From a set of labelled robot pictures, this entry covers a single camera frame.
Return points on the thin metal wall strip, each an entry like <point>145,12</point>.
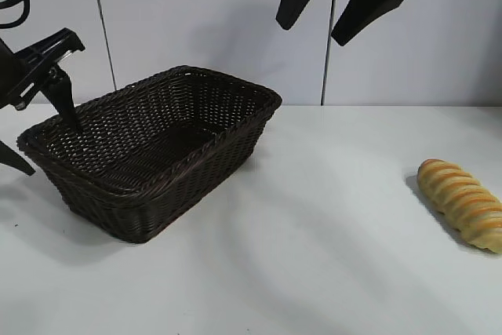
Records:
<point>104,25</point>
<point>328,56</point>

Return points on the dark brown wicker basket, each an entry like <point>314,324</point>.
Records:
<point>117,146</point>

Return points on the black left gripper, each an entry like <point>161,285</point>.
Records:
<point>23,72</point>

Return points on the long twisted bread loaf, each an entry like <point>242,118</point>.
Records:
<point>459,201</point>

